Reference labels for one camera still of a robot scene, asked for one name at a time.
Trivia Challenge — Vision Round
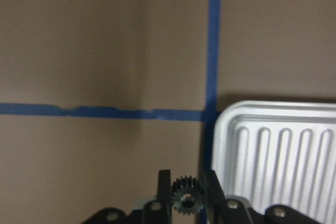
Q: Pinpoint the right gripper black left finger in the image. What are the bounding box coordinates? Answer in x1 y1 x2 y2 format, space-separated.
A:
156 169 172 223

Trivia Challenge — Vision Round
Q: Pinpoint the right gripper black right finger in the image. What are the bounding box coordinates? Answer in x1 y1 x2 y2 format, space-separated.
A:
203 169 227 224

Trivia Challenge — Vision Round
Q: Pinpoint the ribbed silver metal tray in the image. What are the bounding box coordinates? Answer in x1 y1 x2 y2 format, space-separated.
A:
212 101 335 223

